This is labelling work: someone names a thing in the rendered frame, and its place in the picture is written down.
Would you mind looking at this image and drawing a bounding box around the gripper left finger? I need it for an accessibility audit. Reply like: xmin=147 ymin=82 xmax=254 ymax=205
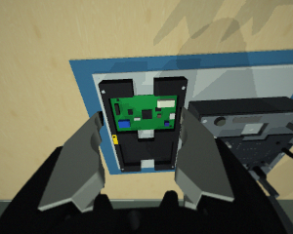
xmin=0 ymin=111 xmax=105 ymax=234

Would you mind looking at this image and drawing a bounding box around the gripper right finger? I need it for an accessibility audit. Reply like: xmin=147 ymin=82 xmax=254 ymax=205
xmin=175 ymin=106 xmax=287 ymax=234

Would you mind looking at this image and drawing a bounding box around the green circuit board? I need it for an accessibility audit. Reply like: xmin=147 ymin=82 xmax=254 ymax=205
xmin=110 ymin=95 xmax=177 ymax=132

